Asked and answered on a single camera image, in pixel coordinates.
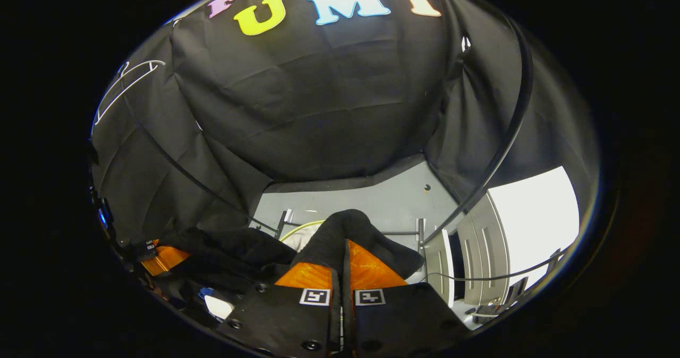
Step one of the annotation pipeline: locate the black backdrop cloth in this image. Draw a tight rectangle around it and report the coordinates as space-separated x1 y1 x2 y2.
89 0 601 244

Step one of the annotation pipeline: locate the black knit garment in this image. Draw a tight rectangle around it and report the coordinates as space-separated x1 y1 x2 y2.
154 209 426 308

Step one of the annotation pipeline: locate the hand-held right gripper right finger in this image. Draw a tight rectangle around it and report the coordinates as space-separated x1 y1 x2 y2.
343 240 469 357

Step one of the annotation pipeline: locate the white laundry hamper yellow rim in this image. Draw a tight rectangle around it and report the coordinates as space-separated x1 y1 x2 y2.
279 219 326 253

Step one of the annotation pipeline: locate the empty white clothes hanger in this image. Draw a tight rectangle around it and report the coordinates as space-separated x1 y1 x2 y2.
93 59 167 128

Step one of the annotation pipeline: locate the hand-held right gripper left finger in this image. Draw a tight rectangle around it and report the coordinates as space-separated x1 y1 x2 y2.
218 262 341 356

